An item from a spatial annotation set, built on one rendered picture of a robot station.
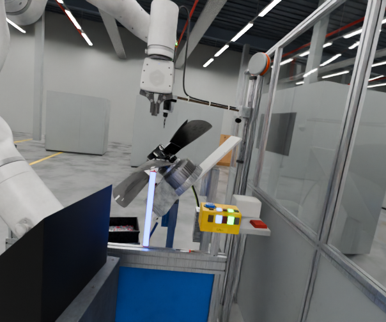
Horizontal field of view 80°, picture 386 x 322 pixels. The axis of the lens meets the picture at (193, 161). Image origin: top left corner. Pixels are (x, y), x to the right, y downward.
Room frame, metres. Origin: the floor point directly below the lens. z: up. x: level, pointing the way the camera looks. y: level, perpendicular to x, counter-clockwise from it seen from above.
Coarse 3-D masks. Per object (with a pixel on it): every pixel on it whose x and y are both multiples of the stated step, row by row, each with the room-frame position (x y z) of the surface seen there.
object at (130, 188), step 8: (128, 176) 1.34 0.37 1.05; (136, 176) 1.30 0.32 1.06; (144, 176) 1.29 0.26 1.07; (120, 184) 1.32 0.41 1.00; (128, 184) 1.28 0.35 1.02; (136, 184) 1.27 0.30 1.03; (144, 184) 1.26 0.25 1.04; (112, 192) 1.31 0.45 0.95; (120, 192) 1.26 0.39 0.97; (128, 192) 1.24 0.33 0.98; (136, 192) 1.23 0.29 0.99; (128, 200) 1.20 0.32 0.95
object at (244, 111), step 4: (236, 108) 1.64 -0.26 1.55; (240, 108) 1.61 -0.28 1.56; (244, 108) 1.61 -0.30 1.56; (248, 108) 1.64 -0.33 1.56; (236, 112) 1.63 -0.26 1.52; (240, 112) 1.61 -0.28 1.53; (244, 112) 1.62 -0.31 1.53; (248, 112) 1.64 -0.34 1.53; (244, 116) 1.62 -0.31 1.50; (248, 116) 1.65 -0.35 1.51
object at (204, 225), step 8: (200, 208) 0.95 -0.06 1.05; (208, 208) 0.90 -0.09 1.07; (216, 208) 0.91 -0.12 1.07; (232, 208) 0.93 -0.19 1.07; (200, 216) 0.92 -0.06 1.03; (216, 216) 0.87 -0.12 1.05; (232, 216) 0.88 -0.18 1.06; (240, 216) 0.88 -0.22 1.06; (200, 224) 0.89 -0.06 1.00; (208, 224) 0.87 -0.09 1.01; (216, 224) 0.87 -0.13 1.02; (224, 224) 0.88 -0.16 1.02; (232, 224) 0.88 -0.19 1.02; (216, 232) 0.88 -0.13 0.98; (224, 232) 0.88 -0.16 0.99; (232, 232) 0.88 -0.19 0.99
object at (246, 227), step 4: (244, 220) 1.36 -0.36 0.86; (248, 220) 1.36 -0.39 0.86; (240, 224) 1.29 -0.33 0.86; (244, 224) 1.30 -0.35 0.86; (248, 224) 1.30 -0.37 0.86; (240, 228) 1.23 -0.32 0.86; (244, 228) 1.24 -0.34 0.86; (248, 228) 1.25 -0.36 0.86; (252, 228) 1.25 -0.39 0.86; (256, 228) 1.26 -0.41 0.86; (260, 228) 1.27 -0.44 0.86; (240, 232) 1.23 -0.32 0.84; (244, 232) 1.24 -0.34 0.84; (248, 232) 1.24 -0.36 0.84; (252, 232) 1.24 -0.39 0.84; (256, 232) 1.24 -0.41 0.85; (260, 232) 1.24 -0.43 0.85; (264, 232) 1.24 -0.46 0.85; (268, 232) 1.25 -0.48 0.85
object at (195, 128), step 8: (192, 120) 1.16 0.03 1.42; (200, 120) 1.21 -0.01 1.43; (184, 128) 1.22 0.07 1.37; (192, 128) 1.25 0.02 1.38; (200, 128) 1.29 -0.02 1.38; (208, 128) 1.33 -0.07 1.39; (176, 136) 1.26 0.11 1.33; (184, 136) 1.29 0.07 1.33; (192, 136) 1.32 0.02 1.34; (176, 144) 1.33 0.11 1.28; (184, 144) 1.34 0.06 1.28
